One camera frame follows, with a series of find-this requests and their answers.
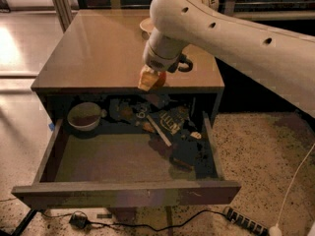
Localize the white cable with plug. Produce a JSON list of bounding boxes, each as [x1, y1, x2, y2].
[[268, 142, 315, 236]]

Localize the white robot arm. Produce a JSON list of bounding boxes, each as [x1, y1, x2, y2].
[[143, 0, 315, 117]]

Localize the black power strip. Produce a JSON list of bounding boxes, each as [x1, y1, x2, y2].
[[223, 206, 269, 236]]

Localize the metal window frame post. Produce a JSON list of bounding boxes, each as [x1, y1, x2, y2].
[[52, 0, 73, 32]]

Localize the black floor cable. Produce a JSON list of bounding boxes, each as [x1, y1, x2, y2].
[[38, 207, 228, 233]]

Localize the black metal floor bar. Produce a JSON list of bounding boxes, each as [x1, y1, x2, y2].
[[12, 209, 37, 236]]

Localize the red apple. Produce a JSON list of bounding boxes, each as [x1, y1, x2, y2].
[[153, 72, 166, 89]]

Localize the dark bowl in drawer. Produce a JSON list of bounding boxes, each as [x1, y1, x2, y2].
[[67, 102, 107, 132]]

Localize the dark crumpled chip bag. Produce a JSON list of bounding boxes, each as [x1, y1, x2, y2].
[[108, 97, 156, 133]]

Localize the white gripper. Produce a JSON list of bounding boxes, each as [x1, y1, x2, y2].
[[138, 41, 193, 91]]

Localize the grey cabinet counter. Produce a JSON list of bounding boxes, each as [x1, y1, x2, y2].
[[31, 10, 224, 121]]

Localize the black power adapter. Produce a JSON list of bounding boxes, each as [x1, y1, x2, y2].
[[69, 213, 88, 229]]

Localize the grey top drawer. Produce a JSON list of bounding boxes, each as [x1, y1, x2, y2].
[[12, 114, 241, 209]]

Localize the white bowl on counter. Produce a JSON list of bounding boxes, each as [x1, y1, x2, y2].
[[140, 18, 155, 34]]

